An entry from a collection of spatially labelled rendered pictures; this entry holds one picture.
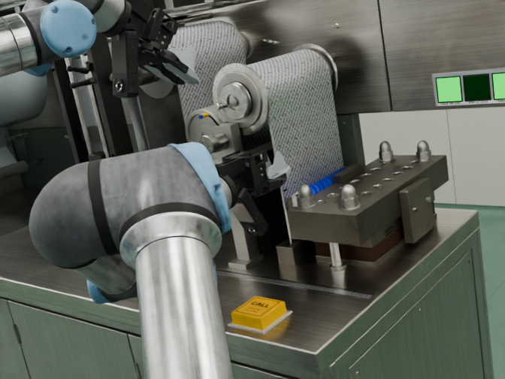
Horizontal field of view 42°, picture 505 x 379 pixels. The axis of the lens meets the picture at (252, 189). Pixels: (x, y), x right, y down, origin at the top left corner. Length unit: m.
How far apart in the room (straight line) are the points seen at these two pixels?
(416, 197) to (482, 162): 2.73
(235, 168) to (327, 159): 0.32
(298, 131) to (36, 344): 0.88
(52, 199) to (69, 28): 0.26
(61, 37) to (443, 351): 0.98
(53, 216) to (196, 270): 0.19
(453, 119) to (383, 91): 2.56
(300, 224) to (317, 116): 0.27
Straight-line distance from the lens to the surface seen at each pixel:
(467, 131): 4.08
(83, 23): 0.95
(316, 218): 1.27
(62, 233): 0.78
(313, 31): 1.62
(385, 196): 1.31
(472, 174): 4.14
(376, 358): 1.22
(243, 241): 1.40
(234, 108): 1.34
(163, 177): 0.74
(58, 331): 1.69
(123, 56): 1.17
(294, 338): 1.10
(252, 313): 1.15
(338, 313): 1.16
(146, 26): 1.20
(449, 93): 1.47
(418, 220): 1.39
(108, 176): 0.76
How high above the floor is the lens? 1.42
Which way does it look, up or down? 15 degrees down
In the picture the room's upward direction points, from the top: 11 degrees counter-clockwise
